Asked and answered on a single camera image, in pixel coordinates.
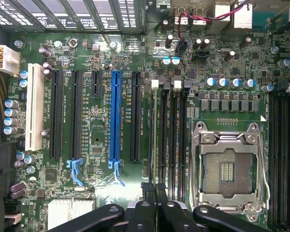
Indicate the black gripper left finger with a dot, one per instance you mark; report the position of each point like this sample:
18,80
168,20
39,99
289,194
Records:
145,217

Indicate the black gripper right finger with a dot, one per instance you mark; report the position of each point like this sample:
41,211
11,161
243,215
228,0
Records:
169,217

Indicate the metal socket locking lever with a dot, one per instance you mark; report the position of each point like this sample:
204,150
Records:
192,169
264,169

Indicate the silver chipset heatsink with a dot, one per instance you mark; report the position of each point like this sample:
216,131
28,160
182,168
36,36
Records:
70,213

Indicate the long black expansion slot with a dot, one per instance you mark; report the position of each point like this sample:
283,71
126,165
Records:
56,116
135,116

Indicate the black expansion slot, blue latch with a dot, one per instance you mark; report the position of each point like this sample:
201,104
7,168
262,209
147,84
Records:
76,116

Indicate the silver blue-top capacitor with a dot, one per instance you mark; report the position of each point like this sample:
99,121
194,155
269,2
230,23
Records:
235,83
10,121
11,104
249,83
10,130
175,61
11,112
210,82
166,61
267,88
222,82

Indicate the short black expansion slot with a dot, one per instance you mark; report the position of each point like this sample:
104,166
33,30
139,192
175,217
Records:
96,83

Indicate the white PCI expansion slot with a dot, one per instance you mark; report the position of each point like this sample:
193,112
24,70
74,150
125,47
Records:
34,108

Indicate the black fan header connector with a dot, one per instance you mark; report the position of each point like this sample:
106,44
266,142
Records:
200,55

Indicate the green motherboard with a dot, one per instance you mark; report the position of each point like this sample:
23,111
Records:
125,53

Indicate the metal rear port block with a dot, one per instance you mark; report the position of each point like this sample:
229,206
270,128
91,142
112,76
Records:
207,13

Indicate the white power connector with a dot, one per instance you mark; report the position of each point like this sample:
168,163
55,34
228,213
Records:
8,60

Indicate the CPU socket with metal frame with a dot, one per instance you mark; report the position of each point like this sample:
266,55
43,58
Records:
227,169

